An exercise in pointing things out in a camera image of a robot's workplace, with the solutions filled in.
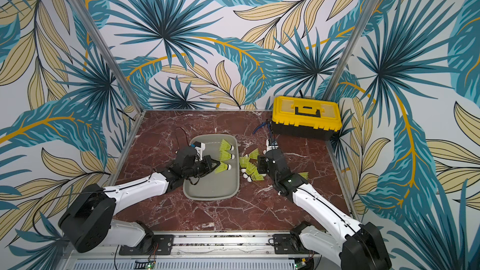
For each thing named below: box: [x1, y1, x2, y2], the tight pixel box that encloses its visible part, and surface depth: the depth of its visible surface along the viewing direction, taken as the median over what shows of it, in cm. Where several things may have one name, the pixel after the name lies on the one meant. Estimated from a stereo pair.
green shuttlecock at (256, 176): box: [246, 169, 265, 183], surface depth 91 cm
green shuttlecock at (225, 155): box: [219, 150, 235, 162], surface depth 98 cm
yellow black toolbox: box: [271, 96, 343, 141], surface depth 99 cm
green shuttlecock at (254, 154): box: [245, 148, 260, 160], surface depth 99 cm
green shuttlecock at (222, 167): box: [215, 161, 232, 174], surface depth 87 cm
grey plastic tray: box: [182, 133, 240, 202], surface depth 88 cm
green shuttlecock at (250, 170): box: [242, 162, 259, 179], surface depth 92 cm
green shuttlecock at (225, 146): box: [219, 138, 235, 152], surface depth 102 cm
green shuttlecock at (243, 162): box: [239, 156, 250, 173], surface depth 94 cm
